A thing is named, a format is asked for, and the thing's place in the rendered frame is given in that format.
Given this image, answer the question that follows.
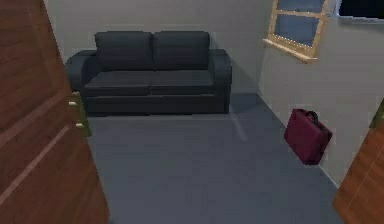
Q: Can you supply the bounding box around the dark grey sofa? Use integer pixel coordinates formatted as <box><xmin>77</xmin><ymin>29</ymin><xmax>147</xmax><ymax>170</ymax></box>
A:
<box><xmin>64</xmin><ymin>30</ymin><xmax>233</xmax><ymax>116</ymax></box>

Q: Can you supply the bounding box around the dark red briefcase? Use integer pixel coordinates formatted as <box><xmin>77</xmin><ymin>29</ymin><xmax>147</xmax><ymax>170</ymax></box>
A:
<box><xmin>283</xmin><ymin>108</ymin><xmax>334</xmax><ymax>166</ymax></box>

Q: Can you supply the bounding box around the wooden framed window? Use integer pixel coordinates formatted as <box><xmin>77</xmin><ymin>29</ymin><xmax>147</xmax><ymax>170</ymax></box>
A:
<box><xmin>262</xmin><ymin>0</ymin><xmax>330</xmax><ymax>64</ymax></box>

